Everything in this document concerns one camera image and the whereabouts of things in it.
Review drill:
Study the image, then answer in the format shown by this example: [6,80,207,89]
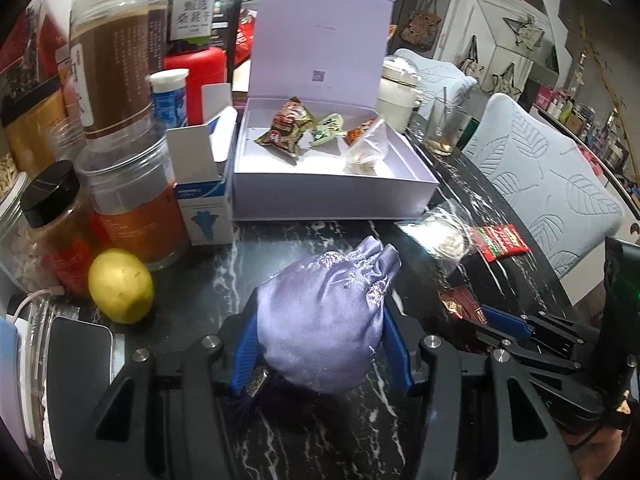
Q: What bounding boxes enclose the large red spicy snack packet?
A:
[471,224,530,263]

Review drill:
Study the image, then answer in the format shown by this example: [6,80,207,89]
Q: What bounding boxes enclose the bag with white cord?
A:
[396,200,478,264]

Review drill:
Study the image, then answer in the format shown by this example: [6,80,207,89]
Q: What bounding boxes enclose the purple satin drawstring pouch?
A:
[256,236,401,394]

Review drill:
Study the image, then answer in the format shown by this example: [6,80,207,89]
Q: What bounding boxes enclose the clear plastic bag beige contents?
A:
[342,117,390,177]

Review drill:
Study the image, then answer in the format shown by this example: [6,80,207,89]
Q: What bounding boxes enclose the small red snack packet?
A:
[345,118,376,146]

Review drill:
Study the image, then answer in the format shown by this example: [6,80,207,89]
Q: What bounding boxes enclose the green white snack packet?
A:
[310,113,346,146]

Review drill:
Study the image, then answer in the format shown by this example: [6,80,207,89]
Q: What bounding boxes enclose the brown green snack packet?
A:
[255,96,317,159]

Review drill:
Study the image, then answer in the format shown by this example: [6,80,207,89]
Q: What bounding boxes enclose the black smartphone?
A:
[46,316,113,479]

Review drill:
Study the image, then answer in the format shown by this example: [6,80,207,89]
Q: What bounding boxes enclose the near grey leaf chair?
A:
[463,93,624,278]

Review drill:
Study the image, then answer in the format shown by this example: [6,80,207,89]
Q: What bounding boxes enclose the grey leaf chair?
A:
[463,93,624,278]
[395,49,478,119]

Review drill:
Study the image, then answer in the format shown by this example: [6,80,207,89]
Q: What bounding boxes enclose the yellow lemon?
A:
[88,248,154,325]

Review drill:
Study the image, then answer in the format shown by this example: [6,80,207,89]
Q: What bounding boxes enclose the glass cup with spoon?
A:
[423,87,472,156]

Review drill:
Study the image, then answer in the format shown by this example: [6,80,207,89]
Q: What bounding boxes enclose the jar with orange label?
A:
[74,131,189,271]

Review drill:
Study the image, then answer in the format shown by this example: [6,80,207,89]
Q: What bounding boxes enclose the white ceramic lidded pot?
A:
[375,55,423,133]

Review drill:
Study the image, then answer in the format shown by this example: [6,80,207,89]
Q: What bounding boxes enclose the far grey leaf chair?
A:
[395,49,478,119]

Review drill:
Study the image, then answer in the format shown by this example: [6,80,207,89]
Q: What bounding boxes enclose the blue white medicine box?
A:
[166,84,238,246]

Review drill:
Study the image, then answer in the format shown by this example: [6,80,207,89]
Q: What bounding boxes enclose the hanging brown tote bag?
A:
[400,0,442,51]

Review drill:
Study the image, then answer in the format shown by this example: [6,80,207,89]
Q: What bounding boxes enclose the blue white tablet tube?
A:
[148,68,189,129]

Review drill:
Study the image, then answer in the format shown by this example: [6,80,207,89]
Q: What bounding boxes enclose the lavender open gift box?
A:
[231,0,438,222]

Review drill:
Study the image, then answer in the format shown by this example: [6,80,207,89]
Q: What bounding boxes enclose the red plastic container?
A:
[164,47,227,126]

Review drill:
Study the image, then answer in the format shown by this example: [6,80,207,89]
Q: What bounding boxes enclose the jar with brown powder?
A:
[70,0,168,151]

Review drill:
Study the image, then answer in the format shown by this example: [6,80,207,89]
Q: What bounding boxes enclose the black printed food pouch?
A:
[209,0,242,82]

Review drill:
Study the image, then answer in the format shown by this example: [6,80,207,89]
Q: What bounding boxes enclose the dark label berry jar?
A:
[167,0,215,55]

